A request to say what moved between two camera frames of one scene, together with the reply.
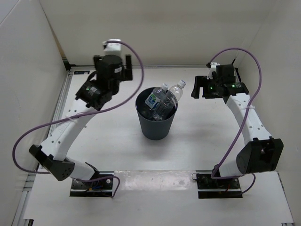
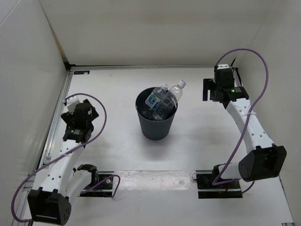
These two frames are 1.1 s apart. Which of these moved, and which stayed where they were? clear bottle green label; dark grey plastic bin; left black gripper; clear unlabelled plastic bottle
Moved: left black gripper
Stayed: clear unlabelled plastic bottle; dark grey plastic bin; clear bottle green label
